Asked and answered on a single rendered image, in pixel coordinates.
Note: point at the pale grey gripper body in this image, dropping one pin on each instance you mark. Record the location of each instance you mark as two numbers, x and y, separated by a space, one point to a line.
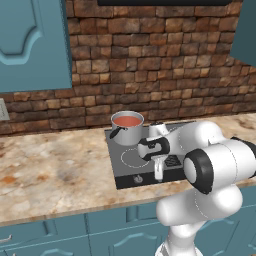
159 168

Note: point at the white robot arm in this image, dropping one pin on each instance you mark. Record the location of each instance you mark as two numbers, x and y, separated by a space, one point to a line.
213 160

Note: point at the red marinara sauce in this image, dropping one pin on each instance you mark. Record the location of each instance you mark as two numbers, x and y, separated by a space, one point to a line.
127 120

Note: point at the dark round hob knob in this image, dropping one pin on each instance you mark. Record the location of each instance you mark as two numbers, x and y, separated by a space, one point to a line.
138 179

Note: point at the black hob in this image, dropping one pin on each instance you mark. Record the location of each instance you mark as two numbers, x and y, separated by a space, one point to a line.
120 163

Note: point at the narrow teal drawer front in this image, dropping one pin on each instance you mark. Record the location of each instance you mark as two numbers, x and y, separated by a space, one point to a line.
120 216

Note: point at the teal base cupboard door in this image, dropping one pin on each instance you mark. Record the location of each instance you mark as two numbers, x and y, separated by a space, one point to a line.
43 251
233 226
133 245

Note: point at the wide teal drawer front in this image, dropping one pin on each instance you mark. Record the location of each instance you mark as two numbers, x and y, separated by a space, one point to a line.
43 230

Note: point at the black extractor hood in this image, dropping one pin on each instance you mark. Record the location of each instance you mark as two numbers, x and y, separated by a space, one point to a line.
163 2

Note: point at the teal wall cupboard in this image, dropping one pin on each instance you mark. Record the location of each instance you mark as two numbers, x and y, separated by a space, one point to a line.
245 30

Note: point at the grey wall socket plate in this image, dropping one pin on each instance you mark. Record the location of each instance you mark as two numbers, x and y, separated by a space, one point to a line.
3 110

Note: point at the teal wall cupboard door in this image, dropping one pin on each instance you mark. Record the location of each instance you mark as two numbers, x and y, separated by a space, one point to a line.
31 43

